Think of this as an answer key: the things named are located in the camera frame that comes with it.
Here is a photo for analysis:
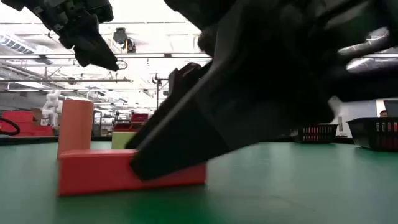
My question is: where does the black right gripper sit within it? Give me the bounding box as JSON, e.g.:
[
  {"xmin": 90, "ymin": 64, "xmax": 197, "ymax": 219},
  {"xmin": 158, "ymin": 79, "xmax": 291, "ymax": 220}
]
[{"xmin": 198, "ymin": 0, "xmax": 340, "ymax": 147}]

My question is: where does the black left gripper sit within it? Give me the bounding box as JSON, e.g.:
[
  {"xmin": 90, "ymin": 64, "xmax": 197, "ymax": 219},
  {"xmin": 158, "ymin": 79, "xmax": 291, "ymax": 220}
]
[{"xmin": 30, "ymin": 0, "xmax": 121, "ymax": 72}]

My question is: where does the red rectangular block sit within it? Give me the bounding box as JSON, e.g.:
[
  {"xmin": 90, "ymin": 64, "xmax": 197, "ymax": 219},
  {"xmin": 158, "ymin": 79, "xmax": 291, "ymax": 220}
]
[{"xmin": 57, "ymin": 148, "xmax": 207, "ymax": 197}]

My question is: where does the black pole stand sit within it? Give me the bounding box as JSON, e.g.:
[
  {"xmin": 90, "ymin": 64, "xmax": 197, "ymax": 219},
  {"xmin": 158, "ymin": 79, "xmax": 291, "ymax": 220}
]
[{"xmin": 151, "ymin": 73, "xmax": 163, "ymax": 110}]

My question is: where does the red tool cart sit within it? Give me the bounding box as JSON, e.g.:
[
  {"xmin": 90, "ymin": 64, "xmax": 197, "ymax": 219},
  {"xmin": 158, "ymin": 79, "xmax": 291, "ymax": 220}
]
[{"xmin": 113, "ymin": 113, "xmax": 150, "ymax": 132}]

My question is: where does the black slotted plastic basket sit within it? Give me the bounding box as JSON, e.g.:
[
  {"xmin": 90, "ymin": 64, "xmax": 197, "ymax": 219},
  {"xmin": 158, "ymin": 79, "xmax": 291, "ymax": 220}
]
[
  {"xmin": 346, "ymin": 116, "xmax": 398, "ymax": 152},
  {"xmin": 292, "ymin": 123, "xmax": 339, "ymax": 144}
]

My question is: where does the yellow-green cube block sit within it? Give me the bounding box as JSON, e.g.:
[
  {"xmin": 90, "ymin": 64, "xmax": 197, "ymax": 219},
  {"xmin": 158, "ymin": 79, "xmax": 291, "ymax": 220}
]
[{"xmin": 111, "ymin": 131, "xmax": 138, "ymax": 151}]

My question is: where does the salmon cylinder block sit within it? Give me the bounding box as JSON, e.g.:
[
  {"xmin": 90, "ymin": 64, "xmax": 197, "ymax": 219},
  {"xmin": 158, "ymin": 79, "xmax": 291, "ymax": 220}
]
[{"xmin": 57, "ymin": 99, "xmax": 95, "ymax": 159}]

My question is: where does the red tool cabinet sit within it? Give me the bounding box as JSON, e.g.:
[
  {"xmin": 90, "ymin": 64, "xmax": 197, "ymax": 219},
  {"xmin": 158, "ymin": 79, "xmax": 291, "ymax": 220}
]
[{"xmin": 0, "ymin": 110, "xmax": 54, "ymax": 138}]

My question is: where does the green felt table mat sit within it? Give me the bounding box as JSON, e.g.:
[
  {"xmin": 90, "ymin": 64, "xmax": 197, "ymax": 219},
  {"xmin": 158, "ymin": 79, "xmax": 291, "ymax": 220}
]
[{"xmin": 0, "ymin": 140, "xmax": 398, "ymax": 224}]

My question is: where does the dark computer monitor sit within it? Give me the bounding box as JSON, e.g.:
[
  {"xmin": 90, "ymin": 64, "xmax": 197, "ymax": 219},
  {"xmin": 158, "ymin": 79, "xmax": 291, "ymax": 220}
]
[{"xmin": 383, "ymin": 100, "xmax": 398, "ymax": 118}]

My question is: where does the black overhead camera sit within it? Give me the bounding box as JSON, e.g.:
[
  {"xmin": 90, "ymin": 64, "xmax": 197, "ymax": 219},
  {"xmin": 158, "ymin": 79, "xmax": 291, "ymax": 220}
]
[{"xmin": 112, "ymin": 27, "xmax": 137, "ymax": 54}]

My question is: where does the black cable loop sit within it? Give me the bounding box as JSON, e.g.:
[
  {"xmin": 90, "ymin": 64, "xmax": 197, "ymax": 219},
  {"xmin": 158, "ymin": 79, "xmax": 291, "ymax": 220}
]
[{"xmin": 0, "ymin": 117, "xmax": 21, "ymax": 136}]

